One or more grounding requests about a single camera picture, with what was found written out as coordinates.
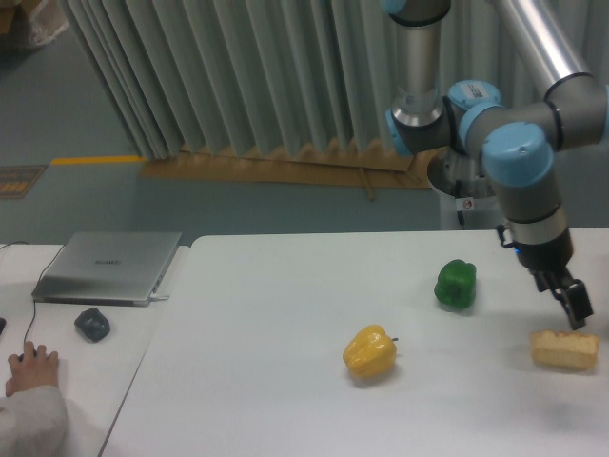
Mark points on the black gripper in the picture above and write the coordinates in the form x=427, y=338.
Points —
x=547, y=262

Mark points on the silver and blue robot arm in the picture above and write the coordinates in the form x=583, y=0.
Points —
x=514, y=148

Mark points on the cardboard box with plastic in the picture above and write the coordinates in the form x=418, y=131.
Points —
x=30, y=24

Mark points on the black computer mouse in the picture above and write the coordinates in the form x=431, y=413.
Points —
x=21, y=356

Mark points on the pale green folding curtain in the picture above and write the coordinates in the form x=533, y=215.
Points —
x=252, y=77

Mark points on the white laptop plug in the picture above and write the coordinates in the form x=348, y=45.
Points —
x=158, y=298

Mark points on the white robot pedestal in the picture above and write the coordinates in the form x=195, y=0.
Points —
x=466, y=198

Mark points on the white sleeved forearm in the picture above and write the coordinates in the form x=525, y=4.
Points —
x=33, y=422

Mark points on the green bell pepper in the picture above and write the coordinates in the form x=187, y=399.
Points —
x=456, y=284

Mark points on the silver closed laptop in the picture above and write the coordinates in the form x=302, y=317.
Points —
x=108, y=268

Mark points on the person's hand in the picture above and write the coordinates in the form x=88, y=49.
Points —
x=36, y=368

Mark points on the brown cardboard sheet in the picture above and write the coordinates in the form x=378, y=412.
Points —
x=375, y=167

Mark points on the slice of bread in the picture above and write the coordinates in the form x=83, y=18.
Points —
x=567, y=350

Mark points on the yellow bell pepper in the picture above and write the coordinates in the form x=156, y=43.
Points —
x=371, y=352

